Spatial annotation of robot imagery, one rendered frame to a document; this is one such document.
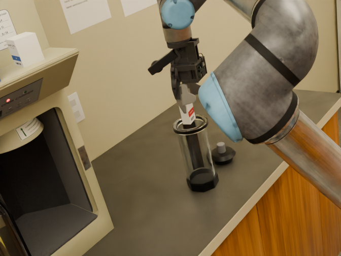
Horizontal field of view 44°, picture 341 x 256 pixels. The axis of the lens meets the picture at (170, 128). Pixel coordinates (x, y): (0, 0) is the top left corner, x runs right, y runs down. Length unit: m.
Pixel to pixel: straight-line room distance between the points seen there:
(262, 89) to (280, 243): 1.04
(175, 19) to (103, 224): 0.63
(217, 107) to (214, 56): 1.61
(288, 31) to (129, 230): 0.81
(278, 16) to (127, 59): 1.19
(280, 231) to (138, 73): 0.88
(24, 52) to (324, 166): 0.64
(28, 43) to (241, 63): 0.48
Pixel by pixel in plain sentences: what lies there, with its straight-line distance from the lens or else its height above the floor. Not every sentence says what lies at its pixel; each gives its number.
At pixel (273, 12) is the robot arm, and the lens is 0.71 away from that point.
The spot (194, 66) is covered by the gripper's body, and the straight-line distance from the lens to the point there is 1.15.
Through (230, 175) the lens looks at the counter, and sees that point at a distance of 1.40.
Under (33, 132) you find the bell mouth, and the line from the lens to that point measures 1.10.
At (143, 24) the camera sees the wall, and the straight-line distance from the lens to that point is 1.88.
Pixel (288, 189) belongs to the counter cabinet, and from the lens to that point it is 1.60.
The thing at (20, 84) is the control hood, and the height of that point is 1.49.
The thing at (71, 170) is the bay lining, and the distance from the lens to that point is 1.23.
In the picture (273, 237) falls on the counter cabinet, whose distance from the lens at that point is 1.58.
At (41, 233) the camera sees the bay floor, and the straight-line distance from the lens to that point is 1.29.
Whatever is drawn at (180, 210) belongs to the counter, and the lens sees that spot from 1.30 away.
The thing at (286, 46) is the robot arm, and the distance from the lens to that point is 0.67.
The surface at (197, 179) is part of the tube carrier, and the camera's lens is 1.33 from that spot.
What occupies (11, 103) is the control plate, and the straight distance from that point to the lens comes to 0.96.
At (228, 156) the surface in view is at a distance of 1.44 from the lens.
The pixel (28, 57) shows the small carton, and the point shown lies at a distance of 0.95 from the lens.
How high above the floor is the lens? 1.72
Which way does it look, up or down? 26 degrees down
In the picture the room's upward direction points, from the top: 14 degrees counter-clockwise
